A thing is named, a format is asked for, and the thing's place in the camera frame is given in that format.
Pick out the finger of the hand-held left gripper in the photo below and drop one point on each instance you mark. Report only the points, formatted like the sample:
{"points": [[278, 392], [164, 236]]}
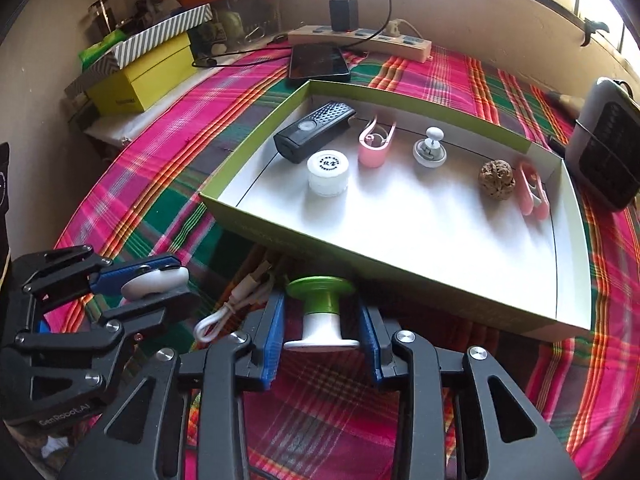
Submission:
{"points": [[150, 310], [125, 272]]}

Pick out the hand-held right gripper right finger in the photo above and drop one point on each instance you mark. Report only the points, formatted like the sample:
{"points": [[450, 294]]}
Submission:
{"points": [[371, 340]]}

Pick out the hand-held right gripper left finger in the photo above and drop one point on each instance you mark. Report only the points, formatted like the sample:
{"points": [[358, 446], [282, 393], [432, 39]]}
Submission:
{"points": [[272, 340]]}

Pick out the round white disc case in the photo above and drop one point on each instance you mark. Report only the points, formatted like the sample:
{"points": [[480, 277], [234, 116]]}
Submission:
{"points": [[155, 282]]}

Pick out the green and white spool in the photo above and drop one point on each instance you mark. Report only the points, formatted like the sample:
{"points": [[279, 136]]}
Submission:
{"points": [[322, 310]]}

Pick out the shallow cardboard box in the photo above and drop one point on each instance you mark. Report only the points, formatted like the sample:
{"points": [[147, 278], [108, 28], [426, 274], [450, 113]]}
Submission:
{"points": [[425, 240]]}

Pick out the small white jar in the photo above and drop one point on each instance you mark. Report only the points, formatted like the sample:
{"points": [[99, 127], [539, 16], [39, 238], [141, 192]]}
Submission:
{"points": [[327, 172]]}

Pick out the pink hair clip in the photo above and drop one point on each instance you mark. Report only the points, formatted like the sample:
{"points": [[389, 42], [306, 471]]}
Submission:
{"points": [[375, 147], [532, 192]]}

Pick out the white knob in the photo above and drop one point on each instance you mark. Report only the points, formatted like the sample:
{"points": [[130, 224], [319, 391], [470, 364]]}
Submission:
{"points": [[430, 149]]}

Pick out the brown walnut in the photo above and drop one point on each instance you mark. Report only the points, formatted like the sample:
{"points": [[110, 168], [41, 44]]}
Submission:
{"points": [[496, 176]]}

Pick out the plaid tablecloth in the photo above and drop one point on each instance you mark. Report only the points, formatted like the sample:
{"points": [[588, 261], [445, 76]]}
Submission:
{"points": [[165, 160]]}

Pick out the white foam sheet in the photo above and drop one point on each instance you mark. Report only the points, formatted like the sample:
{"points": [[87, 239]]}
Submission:
{"points": [[130, 120]]}

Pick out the yellow box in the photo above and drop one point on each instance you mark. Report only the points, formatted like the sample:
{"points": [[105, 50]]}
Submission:
{"points": [[145, 77]]}

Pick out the black rectangular device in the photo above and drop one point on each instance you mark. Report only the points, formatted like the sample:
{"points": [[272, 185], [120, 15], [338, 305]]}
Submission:
{"points": [[315, 131]]}

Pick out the green tissue pack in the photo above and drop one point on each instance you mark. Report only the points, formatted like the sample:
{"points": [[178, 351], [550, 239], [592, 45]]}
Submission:
{"points": [[100, 47]]}

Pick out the striped box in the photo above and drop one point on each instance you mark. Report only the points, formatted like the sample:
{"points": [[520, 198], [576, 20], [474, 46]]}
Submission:
{"points": [[160, 27]]}

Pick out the dark glass jar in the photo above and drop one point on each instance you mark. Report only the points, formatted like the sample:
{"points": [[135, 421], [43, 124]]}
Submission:
{"points": [[102, 15]]}

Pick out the black smartphone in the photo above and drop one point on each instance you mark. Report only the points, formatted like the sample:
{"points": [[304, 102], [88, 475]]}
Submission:
{"points": [[320, 63]]}

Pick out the clear plastic container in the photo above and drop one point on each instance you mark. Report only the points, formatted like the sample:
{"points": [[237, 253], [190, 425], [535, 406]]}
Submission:
{"points": [[247, 20]]}

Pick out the white power strip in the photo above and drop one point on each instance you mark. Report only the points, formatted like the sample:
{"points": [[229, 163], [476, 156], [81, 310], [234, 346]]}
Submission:
{"points": [[360, 40]]}

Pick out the grey portable heater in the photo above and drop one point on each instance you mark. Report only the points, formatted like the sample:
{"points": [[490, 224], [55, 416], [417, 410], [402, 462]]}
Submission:
{"points": [[607, 145]]}

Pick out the beige tapered object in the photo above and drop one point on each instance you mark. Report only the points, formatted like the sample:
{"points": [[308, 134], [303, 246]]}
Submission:
{"points": [[567, 101]]}

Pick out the white plug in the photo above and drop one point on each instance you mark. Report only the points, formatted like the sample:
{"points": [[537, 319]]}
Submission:
{"points": [[396, 27]]}

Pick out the black charger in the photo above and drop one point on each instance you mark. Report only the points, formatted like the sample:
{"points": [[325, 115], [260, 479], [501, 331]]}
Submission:
{"points": [[343, 14]]}

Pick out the black window hook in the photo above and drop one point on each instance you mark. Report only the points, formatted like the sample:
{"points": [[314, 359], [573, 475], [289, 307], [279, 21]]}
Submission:
{"points": [[593, 27]]}

